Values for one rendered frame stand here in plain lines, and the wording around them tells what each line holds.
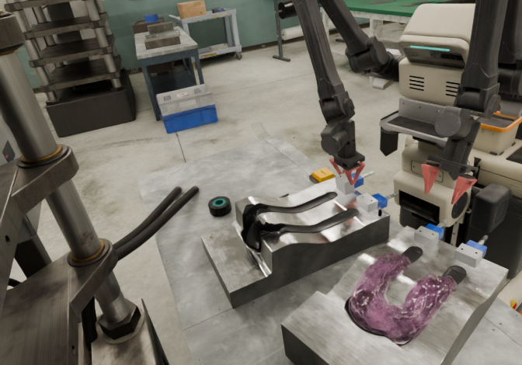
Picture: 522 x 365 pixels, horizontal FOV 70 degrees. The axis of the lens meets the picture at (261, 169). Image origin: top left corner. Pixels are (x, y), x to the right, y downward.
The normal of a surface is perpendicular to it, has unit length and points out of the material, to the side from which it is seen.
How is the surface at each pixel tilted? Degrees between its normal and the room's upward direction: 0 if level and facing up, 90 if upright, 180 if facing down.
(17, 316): 0
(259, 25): 90
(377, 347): 0
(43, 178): 90
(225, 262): 0
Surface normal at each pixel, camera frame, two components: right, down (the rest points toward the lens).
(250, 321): -0.12, -0.86
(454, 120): -0.76, -0.04
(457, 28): -0.62, -0.38
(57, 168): 0.97, 0.00
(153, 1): 0.30, 0.44
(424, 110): -0.79, 0.39
